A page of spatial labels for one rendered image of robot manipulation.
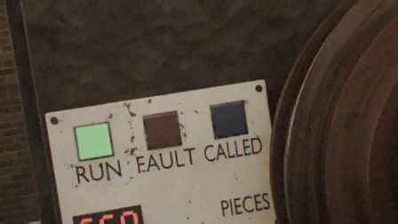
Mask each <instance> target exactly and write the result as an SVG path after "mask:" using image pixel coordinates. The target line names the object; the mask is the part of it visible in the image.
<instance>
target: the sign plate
mask: <svg viewBox="0 0 398 224"><path fill-rule="evenodd" d="M238 102H241V103H242V104H243V116H244V121H245V124H246V132H245V133H237V134H234V135H225V136H221V137H217V135H216V131H215V123H214V118H213V114H212V107H218V106H223V105H226V104H235V103H238ZM171 113H176V119H177V124H178V132H179V143H176V144H172V145H168V146H161V147H157V148H150V147H149V145H148V136H147V125H146V121H145V117H148V116H159V115H167V114H171ZM45 118H46V122H47V130H48V133H49V142H50V145H51V152H52V160H53V168H54V171H55V179H56V183H57V191H58V195H59V199H60V209H61V218H62V221H63V224H79V223H82V220H86V219H89V218H92V221H90V222H83V223H82V224H100V220H103V216H107V215H111V214H113V218H107V219H104V220H103V223H104V224H122V220H121V216H123V213H124V212H133V213H136V214H137V218H138V223H136V224H278V223H277V221H276V217H275V209H274V206H273V199H272V195H271V190H270V177H269V150H270V137H271V132H272V128H271V124H270V115H269V111H268V102H267V90H266V86H265V82H264V80H258V81H254V82H246V83H241V84H230V85H222V86H218V87H214V88H206V89H202V90H193V91H190V92H178V93H173V94H165V95H162V96H154V97H149V98H141V99H137V100H126V101H122V102H114V103H109V104H101V105H97V106H92V107H84V108H73V109H70V110H61V111H57V112H53V113H47V114H46V115H45ZM97 124H107V128H108V133H109V141H110V146H111V153H112V154H111V155H107V156H96V157H93V158H85V159H81V158H80V151H79V147H78V139H77V135H76V128H80V127H89V126H93V125H97ZM123 218H124V223H125V224H135V222H134V214H129V215H125V216H123Z"/></svg>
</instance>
